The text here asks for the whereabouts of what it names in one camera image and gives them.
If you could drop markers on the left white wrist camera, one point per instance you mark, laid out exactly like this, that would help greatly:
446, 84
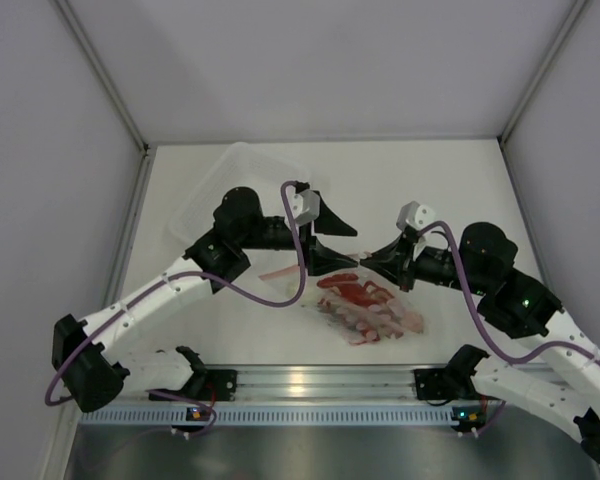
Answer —
305, 206

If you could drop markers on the translucent white plastic basket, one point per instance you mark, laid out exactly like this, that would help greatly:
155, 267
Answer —
243, 172

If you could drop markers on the red fake lobster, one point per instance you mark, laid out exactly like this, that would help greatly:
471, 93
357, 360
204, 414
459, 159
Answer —
361, 309

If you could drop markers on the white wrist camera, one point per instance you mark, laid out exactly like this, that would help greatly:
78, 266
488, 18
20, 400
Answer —
305, 206
415, 215

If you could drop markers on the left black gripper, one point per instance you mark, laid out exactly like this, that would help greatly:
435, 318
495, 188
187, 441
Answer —
317, 257

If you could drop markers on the aluminium frame post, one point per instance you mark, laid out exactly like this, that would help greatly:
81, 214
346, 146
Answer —
93, 59
549, 56

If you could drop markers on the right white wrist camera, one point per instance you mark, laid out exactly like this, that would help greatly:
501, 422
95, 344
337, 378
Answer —
415, 215

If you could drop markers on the clear zip top bag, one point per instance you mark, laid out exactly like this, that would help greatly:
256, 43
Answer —
413, 320

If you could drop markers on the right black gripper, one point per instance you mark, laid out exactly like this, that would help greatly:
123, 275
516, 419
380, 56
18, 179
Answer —
396, 262

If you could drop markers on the white slotted cable duct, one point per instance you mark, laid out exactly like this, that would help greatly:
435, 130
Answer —
233, 415

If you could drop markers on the right aluminium frame post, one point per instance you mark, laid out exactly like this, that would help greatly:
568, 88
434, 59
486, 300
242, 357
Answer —
549, 56

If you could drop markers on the left aluminium frame post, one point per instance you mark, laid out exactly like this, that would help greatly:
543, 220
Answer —
93, 59

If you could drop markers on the aluminium rail base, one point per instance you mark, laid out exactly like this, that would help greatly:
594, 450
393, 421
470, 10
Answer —
309, 384

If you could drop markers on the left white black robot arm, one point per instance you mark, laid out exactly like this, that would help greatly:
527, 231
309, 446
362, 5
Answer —
92, 356

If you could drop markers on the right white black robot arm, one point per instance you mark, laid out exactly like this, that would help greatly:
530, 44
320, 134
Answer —
537, 358

